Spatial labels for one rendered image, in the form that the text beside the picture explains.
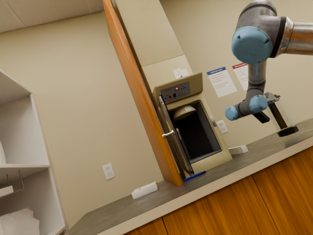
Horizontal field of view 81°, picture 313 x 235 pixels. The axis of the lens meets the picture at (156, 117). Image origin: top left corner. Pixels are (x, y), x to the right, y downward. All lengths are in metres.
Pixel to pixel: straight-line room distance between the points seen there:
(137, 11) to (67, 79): 0.82
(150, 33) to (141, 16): 0.15
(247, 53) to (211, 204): 0.62
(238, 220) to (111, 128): 1.09
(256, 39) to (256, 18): 0.07
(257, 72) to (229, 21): 1.46
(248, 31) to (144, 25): 0.95
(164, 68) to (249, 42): 0.75
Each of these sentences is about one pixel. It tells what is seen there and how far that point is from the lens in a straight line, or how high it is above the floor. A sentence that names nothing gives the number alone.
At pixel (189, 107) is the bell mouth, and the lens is 1.23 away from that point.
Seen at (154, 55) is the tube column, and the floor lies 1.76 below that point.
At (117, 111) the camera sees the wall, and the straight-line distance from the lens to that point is 1.60.
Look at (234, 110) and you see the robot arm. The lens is 1.00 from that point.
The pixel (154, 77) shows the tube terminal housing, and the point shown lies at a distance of 1.24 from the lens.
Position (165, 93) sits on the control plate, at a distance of 1.12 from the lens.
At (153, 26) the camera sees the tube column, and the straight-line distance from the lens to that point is 1.47.
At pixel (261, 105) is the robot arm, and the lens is 0.95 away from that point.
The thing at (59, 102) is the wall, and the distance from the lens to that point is 1.74.
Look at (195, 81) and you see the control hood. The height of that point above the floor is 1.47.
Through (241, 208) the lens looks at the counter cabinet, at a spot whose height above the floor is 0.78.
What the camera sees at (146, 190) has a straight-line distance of 1.19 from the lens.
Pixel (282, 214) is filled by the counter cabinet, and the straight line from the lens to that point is 1.07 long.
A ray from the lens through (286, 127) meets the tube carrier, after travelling 1.26.
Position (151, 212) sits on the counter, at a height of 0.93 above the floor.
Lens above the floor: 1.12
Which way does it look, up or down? 12 degrees up
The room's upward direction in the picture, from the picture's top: 22 degrees counter-clockwise
